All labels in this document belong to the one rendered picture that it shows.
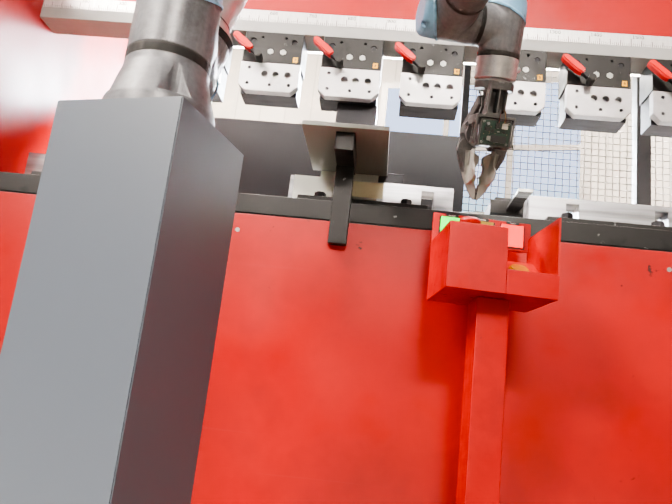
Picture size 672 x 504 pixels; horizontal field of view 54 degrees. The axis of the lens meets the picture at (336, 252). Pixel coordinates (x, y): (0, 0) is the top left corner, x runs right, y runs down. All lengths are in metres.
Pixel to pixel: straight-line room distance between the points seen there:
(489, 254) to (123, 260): 0.65
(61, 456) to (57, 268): 0.21
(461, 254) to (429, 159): 1.04
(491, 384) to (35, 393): 0.74
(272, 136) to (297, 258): 0.88
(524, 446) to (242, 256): 0.69
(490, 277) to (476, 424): 0.25
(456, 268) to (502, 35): 0.41
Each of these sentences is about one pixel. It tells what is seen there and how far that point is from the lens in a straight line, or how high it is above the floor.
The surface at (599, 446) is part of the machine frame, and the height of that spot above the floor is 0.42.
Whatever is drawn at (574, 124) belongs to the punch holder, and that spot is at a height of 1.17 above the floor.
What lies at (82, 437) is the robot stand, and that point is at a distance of 0.78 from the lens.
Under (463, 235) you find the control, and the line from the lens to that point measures 1.18.
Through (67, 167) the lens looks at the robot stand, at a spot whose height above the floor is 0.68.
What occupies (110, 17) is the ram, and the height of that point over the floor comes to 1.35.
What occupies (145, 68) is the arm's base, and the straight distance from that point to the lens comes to 0.91.
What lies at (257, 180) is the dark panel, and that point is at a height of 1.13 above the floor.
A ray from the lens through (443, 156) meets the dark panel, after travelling 2.19.
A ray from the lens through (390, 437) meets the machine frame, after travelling 1.37.
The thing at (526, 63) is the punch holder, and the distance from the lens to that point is 1.74.
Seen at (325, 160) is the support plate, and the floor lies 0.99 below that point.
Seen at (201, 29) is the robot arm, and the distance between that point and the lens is 0.95.
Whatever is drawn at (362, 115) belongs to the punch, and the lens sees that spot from 1.67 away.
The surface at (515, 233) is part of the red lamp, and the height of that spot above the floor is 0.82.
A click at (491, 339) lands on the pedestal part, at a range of 1.21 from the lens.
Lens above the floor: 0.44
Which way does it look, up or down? 13 degrees up
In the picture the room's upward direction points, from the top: 6 degrees clockwise
